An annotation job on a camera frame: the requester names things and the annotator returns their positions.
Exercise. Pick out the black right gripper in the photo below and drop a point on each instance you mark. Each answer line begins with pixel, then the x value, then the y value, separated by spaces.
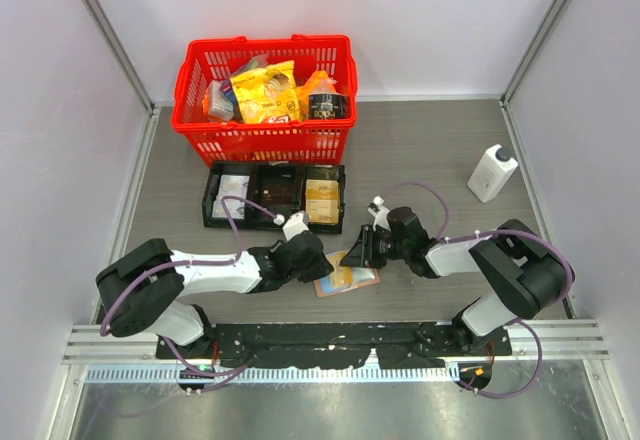
pixel 362 253

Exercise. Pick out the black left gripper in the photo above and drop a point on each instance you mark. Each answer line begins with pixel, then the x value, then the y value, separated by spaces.
pixel 321 269

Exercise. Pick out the pink leather card holder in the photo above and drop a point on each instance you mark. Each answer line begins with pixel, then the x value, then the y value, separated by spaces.
pixel 363 277

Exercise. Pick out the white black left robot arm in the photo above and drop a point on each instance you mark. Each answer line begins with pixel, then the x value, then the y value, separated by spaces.
pixel 141 292

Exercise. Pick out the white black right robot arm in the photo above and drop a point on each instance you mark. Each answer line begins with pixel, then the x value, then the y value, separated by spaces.
pixel 525 273

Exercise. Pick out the gold cards in tray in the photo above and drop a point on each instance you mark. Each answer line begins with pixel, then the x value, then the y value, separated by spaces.
pixel 322 201

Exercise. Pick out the black three-compartment card tray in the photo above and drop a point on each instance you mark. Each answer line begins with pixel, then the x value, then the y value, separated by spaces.
pixel 258 220

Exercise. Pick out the dark brown cards in tray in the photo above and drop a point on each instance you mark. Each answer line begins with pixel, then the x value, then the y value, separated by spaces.
pixel 276 188

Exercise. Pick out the white cards in tray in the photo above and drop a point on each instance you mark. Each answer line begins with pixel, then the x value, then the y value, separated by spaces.
pixel 231 189

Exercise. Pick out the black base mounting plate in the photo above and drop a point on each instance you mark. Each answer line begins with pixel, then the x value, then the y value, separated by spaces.
pixel 338 346

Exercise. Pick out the black round can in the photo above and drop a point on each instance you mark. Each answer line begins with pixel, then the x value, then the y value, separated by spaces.
pixel 327 106

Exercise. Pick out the white bottle with black cap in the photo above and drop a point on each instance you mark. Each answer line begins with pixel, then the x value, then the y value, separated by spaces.
pixel 494 169

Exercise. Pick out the yellow chips bag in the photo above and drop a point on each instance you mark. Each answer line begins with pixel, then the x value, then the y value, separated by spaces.
pixel 268 94

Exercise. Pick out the grey small box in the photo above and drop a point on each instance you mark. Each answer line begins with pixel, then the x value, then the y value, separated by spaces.
pixel 215 104

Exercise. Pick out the orange snack bag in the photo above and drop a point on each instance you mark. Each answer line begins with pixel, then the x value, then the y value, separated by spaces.
pixel 319 82

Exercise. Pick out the red plastic shopping basket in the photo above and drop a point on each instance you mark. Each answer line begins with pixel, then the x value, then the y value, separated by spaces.
pixel 312 141

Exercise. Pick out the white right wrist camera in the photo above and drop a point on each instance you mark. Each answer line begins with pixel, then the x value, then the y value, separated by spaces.
pixel 379 212

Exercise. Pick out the aluminium frame rail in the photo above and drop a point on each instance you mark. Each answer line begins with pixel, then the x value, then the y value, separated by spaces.
pixel 572 339

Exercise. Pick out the right aluminium corner post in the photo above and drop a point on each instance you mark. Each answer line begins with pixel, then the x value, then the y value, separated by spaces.
pixel 549 20

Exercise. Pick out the aluminium corner post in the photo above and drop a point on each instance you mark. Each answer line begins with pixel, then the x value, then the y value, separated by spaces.
pixel 549 20
pixel 117 49

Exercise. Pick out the left aluminium corner post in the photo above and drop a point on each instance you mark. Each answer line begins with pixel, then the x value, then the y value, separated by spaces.
pixel 117 49

